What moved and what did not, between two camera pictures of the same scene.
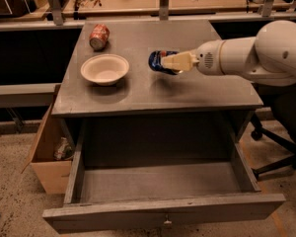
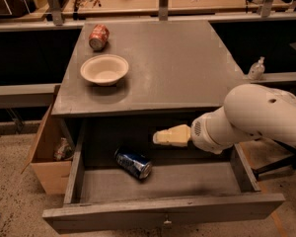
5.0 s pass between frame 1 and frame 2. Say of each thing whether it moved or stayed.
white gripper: moved
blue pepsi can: moved
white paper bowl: stayed
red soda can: stayed
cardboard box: stayed
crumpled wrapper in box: stayed
